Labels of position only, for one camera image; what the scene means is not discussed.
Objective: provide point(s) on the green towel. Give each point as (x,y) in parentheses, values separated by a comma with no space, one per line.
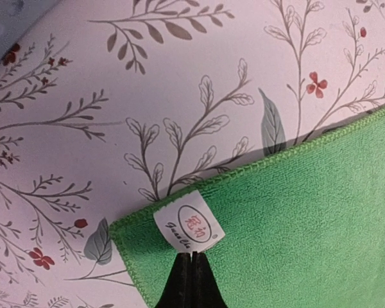
(304,227)

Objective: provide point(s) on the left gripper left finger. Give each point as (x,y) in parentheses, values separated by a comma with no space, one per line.
(177,290)

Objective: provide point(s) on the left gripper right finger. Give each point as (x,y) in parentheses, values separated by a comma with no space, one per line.
(204,289)

